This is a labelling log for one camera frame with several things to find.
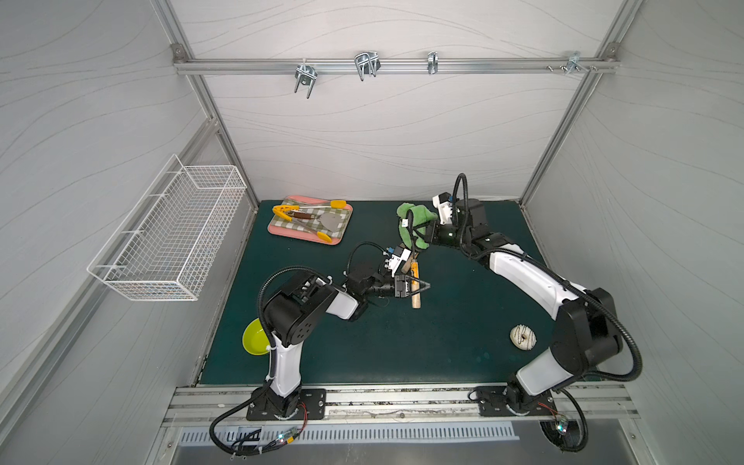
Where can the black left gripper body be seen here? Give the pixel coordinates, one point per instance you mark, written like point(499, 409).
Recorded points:
point(401, 284)

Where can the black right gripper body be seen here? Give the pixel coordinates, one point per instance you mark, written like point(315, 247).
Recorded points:
point(431, 231)

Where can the small sickle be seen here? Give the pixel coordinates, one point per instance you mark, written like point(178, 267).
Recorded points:
point(415, 272)

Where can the green and black rag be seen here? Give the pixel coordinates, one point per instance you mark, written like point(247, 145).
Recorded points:
point(414, 223)

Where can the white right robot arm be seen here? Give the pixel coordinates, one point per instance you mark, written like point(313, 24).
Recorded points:
point(587, 339)

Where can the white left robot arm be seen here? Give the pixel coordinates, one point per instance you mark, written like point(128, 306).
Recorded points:
point(294, 300)

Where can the pink plastic tray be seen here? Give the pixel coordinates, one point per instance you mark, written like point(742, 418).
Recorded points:
point(311, 220)

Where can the green checkered cloth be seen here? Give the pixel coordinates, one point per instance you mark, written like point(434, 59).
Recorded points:
point(314, 220)

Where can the yellow-tipped steel tongs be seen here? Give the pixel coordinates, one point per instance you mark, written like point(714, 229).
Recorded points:
point(335, 206)

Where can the white frosted donut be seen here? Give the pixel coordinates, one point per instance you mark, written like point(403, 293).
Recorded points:
point(523, 338)

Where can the lime green bowl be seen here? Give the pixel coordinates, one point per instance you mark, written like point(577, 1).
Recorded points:
point(254, 340)

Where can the small metal hook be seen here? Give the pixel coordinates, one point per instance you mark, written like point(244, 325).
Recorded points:
point(432, 63)

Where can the middle metal hook clamp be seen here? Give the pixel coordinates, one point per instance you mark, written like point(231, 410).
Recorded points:
point(367, 64)

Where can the metal hook clamp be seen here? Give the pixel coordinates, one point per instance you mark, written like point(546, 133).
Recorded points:
point(367, 64)
point(306, 76)

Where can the left metal hook clamp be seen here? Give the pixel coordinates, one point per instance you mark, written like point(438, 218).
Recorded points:
point(306, 76)

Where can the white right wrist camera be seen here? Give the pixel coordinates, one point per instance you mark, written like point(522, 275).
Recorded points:
point(445, 205)

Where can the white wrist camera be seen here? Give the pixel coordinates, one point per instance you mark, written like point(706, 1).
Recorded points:
point(445, 205)
point(397, 257)

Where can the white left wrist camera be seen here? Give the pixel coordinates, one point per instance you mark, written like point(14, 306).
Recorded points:
point(397, 257)

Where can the wooden-handled steel spatula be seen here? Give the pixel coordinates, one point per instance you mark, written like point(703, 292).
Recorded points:
point(326, 221)

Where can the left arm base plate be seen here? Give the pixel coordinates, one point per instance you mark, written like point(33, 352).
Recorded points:
point(302, 403)

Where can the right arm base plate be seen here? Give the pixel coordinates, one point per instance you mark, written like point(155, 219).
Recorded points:
point(509, 401)

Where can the right metal hook bracket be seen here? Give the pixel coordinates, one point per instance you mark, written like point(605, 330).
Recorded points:
point(573, 65)

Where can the white wire basket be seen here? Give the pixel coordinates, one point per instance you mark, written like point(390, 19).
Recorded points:
point(165, 247)

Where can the aluminium top rail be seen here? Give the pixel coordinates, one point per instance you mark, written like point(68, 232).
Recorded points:
point(389, 66)

